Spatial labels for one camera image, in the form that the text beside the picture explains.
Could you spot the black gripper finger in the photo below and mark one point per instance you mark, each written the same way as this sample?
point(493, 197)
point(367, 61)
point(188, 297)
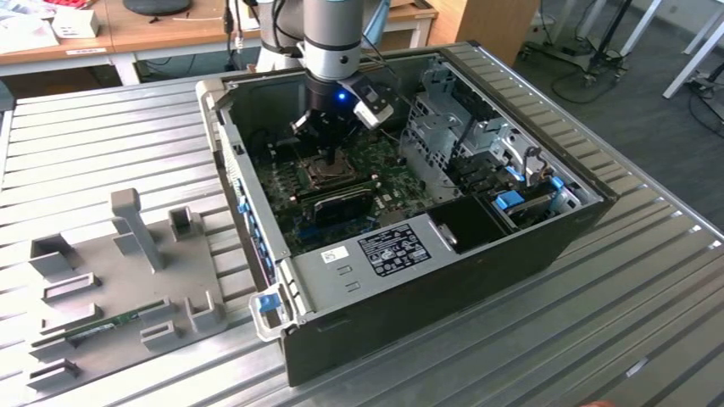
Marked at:
point(332, 154)

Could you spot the CPU with silver top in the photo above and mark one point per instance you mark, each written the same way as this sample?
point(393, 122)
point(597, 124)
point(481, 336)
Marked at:
point(323, 173)

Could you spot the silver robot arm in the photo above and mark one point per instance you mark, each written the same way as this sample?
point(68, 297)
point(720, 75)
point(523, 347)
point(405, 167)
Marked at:
point(331, 38)

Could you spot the CPU socket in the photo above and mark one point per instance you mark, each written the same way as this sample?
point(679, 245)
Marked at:
point(333, 184)

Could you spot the blue expansion slot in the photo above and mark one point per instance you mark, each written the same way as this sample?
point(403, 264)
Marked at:
point(311, 232)

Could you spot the green motherboard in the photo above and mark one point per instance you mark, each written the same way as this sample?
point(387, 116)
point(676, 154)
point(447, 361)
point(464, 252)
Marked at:
point(396, 186)

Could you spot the silver metal drive cage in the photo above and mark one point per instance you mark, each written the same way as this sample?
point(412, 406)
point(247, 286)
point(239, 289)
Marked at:
point(432, 129)

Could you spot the blue card retainer clip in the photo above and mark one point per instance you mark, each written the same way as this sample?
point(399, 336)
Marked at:
point(241, 207)

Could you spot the silver power supply unit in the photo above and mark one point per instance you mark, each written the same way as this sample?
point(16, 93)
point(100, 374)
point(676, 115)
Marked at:
point(333, 280)

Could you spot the wooden desk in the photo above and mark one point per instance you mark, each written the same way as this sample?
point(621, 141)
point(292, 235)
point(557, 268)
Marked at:
point(169, 29)

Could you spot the blue disk carrier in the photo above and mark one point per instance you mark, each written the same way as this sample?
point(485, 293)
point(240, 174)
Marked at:
point(509, 199)

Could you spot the wooden cabinet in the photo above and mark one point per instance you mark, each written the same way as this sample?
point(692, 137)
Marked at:
point(492, 25)

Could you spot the blue case latch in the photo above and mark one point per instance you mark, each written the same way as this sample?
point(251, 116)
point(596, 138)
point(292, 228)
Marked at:
point(265, 303)

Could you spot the black round object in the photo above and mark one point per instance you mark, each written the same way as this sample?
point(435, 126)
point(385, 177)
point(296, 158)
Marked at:
point(155, 6)

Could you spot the hard disk drive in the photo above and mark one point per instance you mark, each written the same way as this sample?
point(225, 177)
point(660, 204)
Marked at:
point(535, 210)

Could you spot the dark open PC case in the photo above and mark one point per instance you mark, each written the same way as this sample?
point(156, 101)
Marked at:
point(424, 305)

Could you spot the blue plastic clip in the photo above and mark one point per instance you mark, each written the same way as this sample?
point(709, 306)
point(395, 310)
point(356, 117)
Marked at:
point(557, 183)

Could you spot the dark wheeled base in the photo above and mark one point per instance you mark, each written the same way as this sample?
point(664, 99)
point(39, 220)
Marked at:
point(557, 51)

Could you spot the grey parts rack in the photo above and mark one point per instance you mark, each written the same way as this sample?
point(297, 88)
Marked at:
point(129, 288)

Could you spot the white cardboard box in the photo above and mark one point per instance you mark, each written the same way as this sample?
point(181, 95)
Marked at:
point(76, 23)

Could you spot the black wheeled stand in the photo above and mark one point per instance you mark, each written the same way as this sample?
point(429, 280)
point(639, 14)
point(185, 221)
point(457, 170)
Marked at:
point(611, 54)

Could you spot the red patterned object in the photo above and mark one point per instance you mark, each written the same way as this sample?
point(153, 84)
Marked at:
point(68, 3)

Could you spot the green RAM stick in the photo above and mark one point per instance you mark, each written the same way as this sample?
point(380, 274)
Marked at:
point(96, 326)

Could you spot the white table leg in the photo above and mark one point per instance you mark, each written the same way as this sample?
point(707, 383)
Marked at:
point(641, 27)

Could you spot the white table sticker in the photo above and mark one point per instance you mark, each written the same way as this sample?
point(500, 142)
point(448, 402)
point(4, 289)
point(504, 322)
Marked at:
point(637, 367)

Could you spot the white table frame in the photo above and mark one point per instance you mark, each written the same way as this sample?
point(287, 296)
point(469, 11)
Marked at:
point(688, 70)

